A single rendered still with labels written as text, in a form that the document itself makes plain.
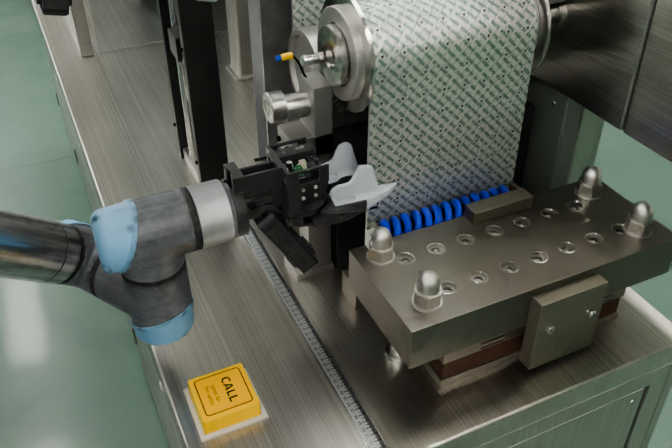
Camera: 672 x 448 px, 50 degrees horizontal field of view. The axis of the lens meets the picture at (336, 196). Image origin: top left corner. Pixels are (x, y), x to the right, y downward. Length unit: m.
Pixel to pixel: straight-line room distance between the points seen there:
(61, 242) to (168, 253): 0.14
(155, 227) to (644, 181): 2.55
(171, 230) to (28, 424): 1.44
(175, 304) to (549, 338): 0.46
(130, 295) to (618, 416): 0.68
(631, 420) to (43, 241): 0.83
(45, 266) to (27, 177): 2.30
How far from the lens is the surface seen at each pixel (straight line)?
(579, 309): 0.94
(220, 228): 0.82
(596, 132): 1.35
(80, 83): 1.72
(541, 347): 0.94
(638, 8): 0.96
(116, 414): 2.14
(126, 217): 0.81
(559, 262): 0.94
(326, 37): 0.88
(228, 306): 1.04
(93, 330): 2.38
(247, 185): 0.83
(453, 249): 0.93
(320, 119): 0.93
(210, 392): 0.90
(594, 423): 1.09
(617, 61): 0.99
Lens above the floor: 1.61
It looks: 35 degrees down
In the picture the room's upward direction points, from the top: straight up
